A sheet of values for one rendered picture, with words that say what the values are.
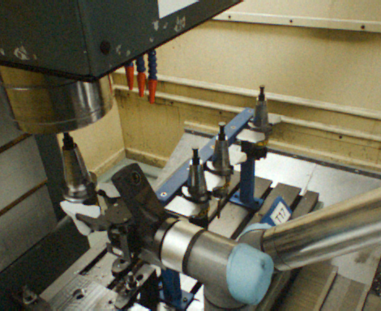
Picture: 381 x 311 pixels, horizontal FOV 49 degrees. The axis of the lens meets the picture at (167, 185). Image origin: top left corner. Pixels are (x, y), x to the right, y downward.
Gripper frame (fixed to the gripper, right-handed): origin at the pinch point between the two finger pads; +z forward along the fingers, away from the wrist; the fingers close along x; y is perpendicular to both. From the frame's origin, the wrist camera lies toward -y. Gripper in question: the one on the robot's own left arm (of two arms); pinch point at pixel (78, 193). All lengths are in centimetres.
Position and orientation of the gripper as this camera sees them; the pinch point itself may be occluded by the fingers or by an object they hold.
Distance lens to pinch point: 74.7
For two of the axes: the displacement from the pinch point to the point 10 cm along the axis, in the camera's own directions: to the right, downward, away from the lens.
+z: -8.2, -2.9, 5.0
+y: 0.8, 8.1, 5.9
